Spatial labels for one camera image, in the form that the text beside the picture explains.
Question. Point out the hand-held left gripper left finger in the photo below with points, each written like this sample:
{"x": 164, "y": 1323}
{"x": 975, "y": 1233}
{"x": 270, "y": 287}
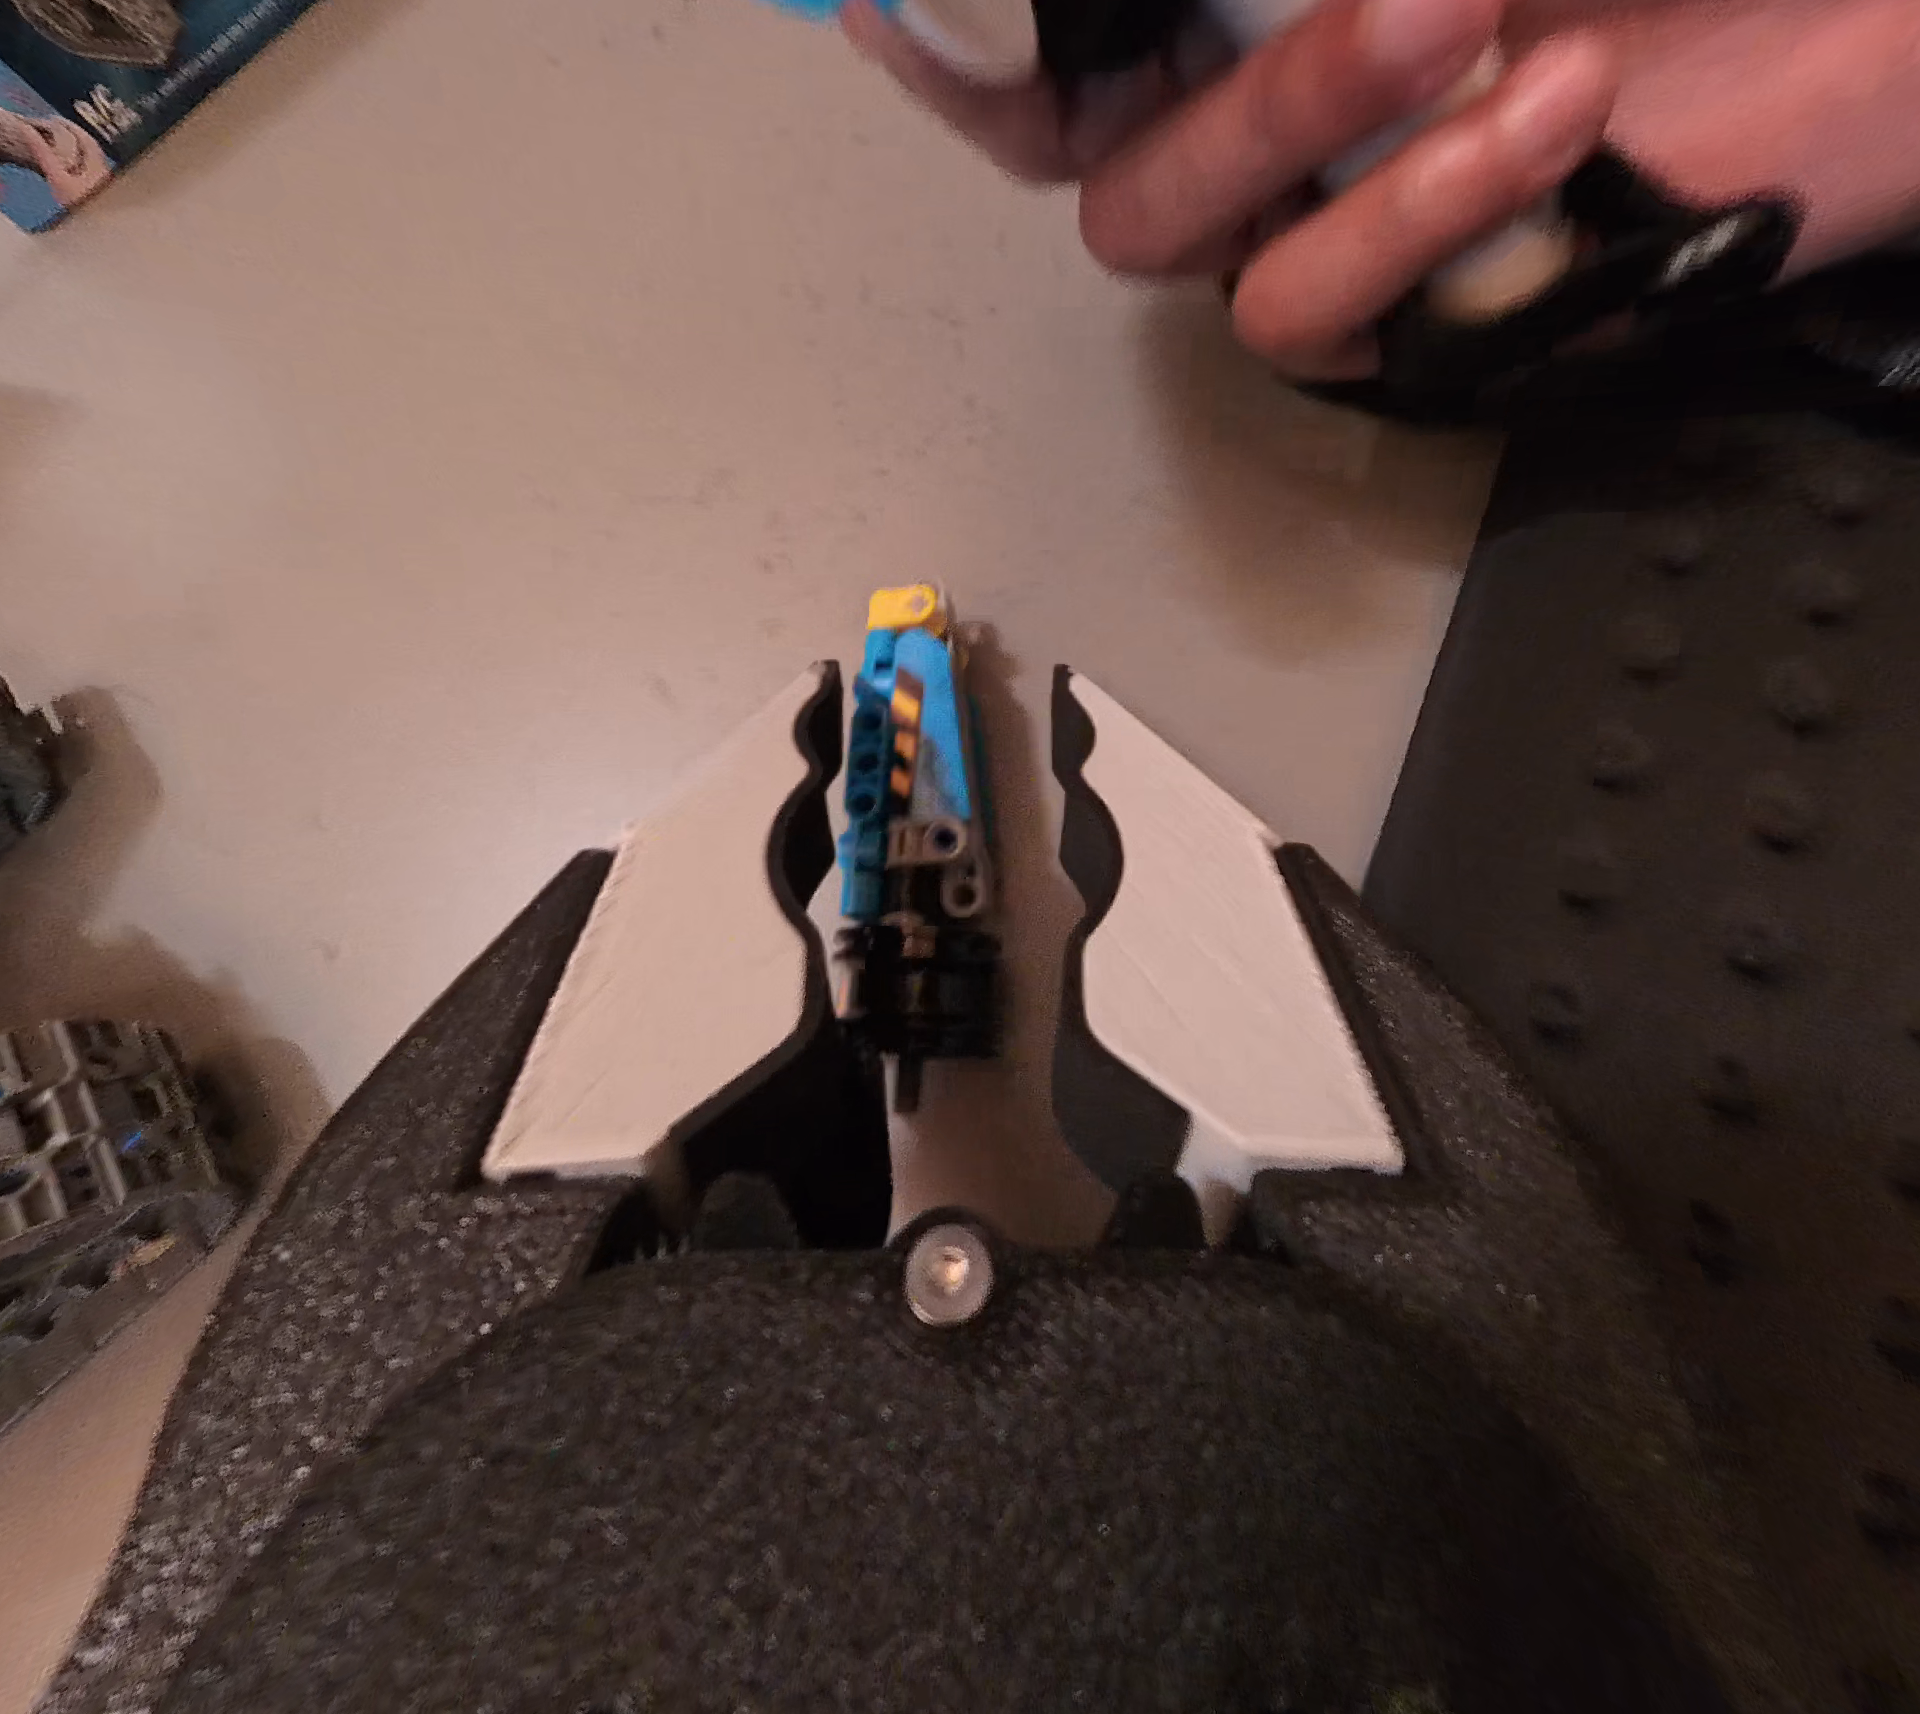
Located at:
{"x": 675, "y": 979}

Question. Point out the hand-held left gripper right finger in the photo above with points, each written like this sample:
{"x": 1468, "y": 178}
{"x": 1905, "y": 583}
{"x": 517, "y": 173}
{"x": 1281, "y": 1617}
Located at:
{"x": 1231, "y": 995}

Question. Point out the blue grey brick assembly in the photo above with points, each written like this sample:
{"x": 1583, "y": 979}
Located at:
{"x": 914, "y": 769}

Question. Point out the white desk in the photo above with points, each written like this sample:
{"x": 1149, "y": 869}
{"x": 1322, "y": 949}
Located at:
{"x": 450, "y": 394}

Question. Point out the blue tracked toy robot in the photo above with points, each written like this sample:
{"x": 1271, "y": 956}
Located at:
{"x": 104, "y": 1144}

